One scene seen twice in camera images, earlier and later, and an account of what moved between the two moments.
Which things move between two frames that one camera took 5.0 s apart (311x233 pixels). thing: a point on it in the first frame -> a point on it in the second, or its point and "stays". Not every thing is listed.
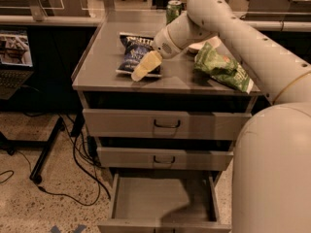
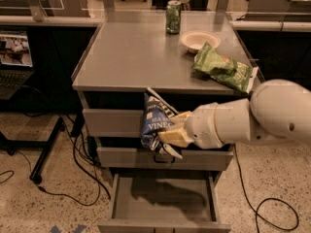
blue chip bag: [136, 47] -> [157, 115]
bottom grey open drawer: [164, 203] stays
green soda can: [173, 10] stays
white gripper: [162, 45] -> [201, 125]
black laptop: [16, 62] stays
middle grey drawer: [164, 158] stays
